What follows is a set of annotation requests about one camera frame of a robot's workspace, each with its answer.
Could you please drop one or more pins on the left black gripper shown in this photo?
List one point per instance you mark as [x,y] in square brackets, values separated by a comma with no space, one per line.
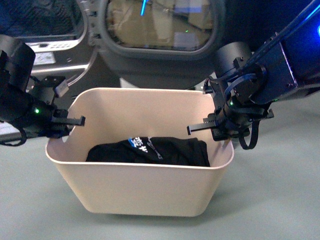
[42,117]

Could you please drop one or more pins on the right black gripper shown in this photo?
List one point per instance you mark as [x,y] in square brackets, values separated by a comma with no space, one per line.
[231,118]

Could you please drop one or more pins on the beige plastic laundry hamper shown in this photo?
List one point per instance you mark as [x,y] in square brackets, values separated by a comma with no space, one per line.
[116,114]

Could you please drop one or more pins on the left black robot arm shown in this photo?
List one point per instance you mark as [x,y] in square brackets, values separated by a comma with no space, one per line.
[27,103]

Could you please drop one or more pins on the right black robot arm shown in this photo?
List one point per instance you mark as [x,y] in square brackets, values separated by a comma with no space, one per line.
[286,66]

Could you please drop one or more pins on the black printed t-shirt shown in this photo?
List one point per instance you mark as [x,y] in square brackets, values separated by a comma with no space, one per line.
[152,150]

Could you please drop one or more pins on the dark grey dryer machine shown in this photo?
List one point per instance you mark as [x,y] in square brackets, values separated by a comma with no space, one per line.
[57,31]

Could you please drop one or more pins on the round dryer door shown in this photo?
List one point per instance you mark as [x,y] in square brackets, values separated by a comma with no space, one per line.
[161,44]

